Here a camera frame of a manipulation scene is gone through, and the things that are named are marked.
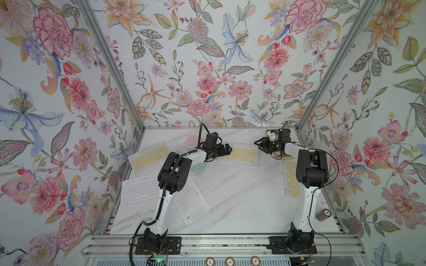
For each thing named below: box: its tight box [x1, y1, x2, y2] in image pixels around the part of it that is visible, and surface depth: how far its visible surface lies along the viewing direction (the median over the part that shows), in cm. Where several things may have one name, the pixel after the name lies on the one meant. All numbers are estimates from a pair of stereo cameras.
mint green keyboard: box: [189, 161, 209, 177], surface depth 100 cm
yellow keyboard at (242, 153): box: [216, 141, 260, 167], surface depth 106 cm
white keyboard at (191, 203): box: [174, 177, 212, 226], surface depth 88 cm
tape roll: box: [315, 208, 332, 222], surface depth 80 cm
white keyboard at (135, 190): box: [120, 177, 160, 206], surface depth 92 cm
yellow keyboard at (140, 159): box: [127, 141, 171, 174], surface depth 108 cm
